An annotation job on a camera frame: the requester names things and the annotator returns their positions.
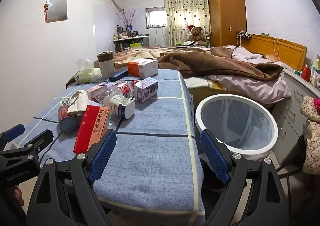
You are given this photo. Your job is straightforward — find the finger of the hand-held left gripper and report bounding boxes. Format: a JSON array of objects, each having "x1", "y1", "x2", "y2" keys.
[
  {"x1": 24, "y1": 130, "x2": 54, "y2": 159},
  {"x1": 0, "y1": 123, "x2": 25, "y2": 151}
]

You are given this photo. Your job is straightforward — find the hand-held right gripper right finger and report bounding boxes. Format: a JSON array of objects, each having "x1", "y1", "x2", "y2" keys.
[{"x1": 200, "y1": 128, "x2": 294, "y2": 226}]

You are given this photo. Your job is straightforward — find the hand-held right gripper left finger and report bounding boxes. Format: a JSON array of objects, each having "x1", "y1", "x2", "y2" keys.
[{"x1": 26, "y1": 129, "x2": 117, "y2": 226}]

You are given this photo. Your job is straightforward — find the red medicine box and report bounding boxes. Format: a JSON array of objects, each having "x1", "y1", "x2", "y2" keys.
[{"x1": 73, "y1": 105, "x2": 110, "y2": 154}]

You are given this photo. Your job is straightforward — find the patterned paper cup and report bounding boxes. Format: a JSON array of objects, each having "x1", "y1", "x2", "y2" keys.
[{"x1": 59, "y1": 105, "x2": 84, "y2": 134}]

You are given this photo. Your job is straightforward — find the white round bin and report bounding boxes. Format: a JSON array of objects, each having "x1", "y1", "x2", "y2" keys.
[{"x1": 195, "y1": 94, "x2": 278, "y2": 161}]

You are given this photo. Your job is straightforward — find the white yogurt cup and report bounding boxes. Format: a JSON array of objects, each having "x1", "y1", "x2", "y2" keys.
[{"x1": 104, "y1": 94, "x2": 136, "y2": 119}]

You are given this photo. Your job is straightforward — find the beige tissue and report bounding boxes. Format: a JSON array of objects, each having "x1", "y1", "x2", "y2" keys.
[{"x1": 65, "y1": 90, "x2": 90, "y2": 114}]

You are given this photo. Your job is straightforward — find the clear plastic water bottle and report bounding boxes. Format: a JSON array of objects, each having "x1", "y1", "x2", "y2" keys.
[{"x1": 86, "y1": 81, "x2": 139, "y2": 104}]

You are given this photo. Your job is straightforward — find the small purple box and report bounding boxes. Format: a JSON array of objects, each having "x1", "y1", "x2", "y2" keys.
[{"x1": 134, "y1": 77, "x2": 159, "y2": 104}]

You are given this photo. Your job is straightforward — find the blue checked tablecloth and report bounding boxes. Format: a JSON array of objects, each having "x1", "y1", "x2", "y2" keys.
[{"x1": 19, "y1": 69, "x2": 205, "y2": 221}]

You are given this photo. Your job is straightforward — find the lilac duvet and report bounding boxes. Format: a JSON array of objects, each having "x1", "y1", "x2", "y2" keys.
[{"x1": 205, "y1": 45, "x2": 292, "y2": 104}]

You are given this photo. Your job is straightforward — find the green white tissue pack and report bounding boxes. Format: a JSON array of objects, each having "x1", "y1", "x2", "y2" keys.
[{"x1": 74, "y1": 59, "x2": 102, "y2": 84}]

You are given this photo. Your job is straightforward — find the grey drawer cabinet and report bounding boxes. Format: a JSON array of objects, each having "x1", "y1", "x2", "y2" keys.
[{"x1": 272, "y1": 67, "x2": 320, "y2": 164}]

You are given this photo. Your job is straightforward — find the dark blue glasses case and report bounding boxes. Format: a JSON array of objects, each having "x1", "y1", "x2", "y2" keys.
[{"x1": 109, "y1": 67, "x2": 128, "y2": 82}]

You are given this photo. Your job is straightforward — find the white brown tumbler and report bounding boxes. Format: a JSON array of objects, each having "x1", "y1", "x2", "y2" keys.
[{"x1": 97, "y1": 51, "x2": 115, "y2": 79}]

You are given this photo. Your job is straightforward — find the brown blanket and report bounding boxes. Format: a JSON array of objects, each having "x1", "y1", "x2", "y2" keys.
[{"x1": 94, "y1": 46, "x2": 284, "y2": 82}]

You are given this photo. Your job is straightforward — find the orange white box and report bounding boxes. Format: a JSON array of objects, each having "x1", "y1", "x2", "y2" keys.
[{"x1": 127, "y1": 58, "x2": 159, "y2": 78}]

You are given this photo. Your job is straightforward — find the pile of patterned clothes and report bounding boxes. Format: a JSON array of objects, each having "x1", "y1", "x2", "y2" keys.
[{"x1": 300, "y1": 96, "x2": 320, "y2": 175}]

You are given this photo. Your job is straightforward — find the cluttered desk shelf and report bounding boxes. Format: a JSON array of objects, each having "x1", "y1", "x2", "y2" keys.
[{"x1": 113, "y1": 32, "x2": 150, "y2": 53}]

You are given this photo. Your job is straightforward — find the red jar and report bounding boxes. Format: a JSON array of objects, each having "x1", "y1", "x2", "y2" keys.
[{"x1": 301, "y1": 64, "x2": 311, "y2": 82}]

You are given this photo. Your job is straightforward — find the brown teddy bear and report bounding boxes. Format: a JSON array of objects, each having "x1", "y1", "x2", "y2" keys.
[{"x1": 187, "y1": 25, "x2": 207, "y2": 42}]

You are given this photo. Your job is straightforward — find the white power strip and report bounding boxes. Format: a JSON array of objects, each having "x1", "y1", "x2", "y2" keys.
[{"x1": 236, "y1": 30, "x2": 252, "y2": 40}]

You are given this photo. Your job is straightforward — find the wooden bed headboard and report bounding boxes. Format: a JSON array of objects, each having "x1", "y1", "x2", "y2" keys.
[{"x1": 240, "y1": 34, "x2": 307, "y2": 72}]

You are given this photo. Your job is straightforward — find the group of bottles and boxes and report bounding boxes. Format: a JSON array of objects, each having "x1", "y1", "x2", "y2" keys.
[{"x1": 294, "y1": 57, "x2": 320, "y2": 90}]

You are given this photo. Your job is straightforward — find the purple flower branches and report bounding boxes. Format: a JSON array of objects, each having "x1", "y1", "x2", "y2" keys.
[{"x1": 116, "y1": 9, "x2": 143, "y2": 38}]

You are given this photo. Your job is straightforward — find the wooden wardrobe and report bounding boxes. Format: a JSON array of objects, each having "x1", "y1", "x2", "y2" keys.
[{"x1": 207, "y1": 0, "x2": 247, "y2": 48}]

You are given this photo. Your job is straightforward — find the small window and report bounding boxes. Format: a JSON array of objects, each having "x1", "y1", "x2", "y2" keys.
[{"x1": 145, "y1": 7, "x2": 166, "y2": 29}]

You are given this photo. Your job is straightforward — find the patterned curtain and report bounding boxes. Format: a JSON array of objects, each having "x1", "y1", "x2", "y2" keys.
[{"x1": 164, "y1": 0, "x2": 212, "y2": 47}]

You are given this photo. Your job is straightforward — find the orange cable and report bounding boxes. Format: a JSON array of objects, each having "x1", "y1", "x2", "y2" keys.
[{"x1": 273, "y1": 37, "x2": 280, "y2": 62}]

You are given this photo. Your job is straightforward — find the wall mirror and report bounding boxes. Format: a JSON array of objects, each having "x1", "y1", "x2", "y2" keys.
[{"x1": 45, "y1": 0, "x2": 68, "y2": 24}]

